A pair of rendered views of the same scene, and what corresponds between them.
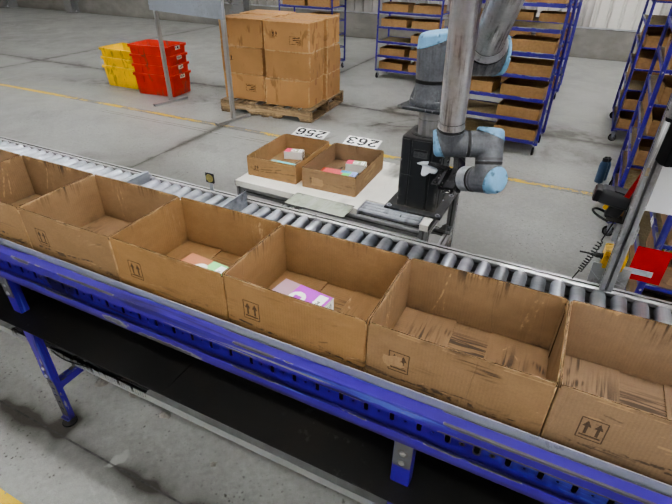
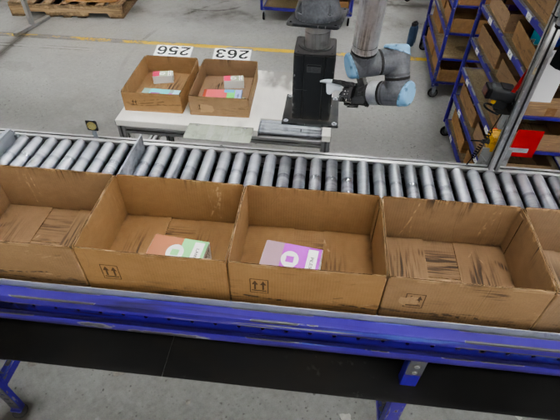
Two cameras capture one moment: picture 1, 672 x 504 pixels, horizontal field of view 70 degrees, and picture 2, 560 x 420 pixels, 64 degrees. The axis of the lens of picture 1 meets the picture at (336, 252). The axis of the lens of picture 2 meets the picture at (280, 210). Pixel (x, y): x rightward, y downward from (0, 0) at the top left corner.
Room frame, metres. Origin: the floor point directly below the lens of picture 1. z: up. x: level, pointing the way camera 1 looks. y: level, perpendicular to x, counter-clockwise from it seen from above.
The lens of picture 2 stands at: (0.27, 0.41, 1.90)
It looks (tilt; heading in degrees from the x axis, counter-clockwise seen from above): 44 degrees down; 339
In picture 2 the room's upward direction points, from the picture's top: 1 degrees clockwise
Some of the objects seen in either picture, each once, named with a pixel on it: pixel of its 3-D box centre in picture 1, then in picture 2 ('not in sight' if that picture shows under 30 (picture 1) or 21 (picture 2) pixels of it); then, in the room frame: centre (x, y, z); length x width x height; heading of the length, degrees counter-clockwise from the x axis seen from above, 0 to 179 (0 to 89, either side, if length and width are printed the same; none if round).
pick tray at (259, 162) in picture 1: (290, 157); (162, 82); (2.38, 0.25, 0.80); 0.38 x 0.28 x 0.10; 155
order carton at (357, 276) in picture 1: (319, 291); (307, 247); (1.01, 0.04, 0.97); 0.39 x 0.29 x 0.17; 64
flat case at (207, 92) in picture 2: (336, 176); (222, 97); (2.16, 0.00, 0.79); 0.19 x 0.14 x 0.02; 69
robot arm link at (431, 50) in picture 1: (438, 54); not in sight; (1.99, -0.39, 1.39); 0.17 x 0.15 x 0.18; 83
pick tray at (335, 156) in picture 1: (344, 168); (225, 87); (2.25, -0.04, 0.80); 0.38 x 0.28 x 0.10; 156
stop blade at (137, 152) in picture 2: (214, 221); (123, 177); (1.74, 0.51, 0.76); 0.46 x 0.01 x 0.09; 154
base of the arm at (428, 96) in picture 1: (433, 90); (318, 2); (1.98, -0.39, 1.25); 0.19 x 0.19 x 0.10
